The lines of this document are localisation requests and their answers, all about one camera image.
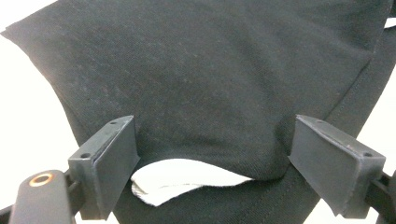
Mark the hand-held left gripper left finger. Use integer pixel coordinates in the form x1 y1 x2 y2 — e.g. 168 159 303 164
67 115 141 221

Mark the black tank top white trim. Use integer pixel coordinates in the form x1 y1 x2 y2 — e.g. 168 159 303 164
0 0 396 224

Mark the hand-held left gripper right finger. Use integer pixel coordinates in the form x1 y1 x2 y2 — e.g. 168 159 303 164
288 114 388 219

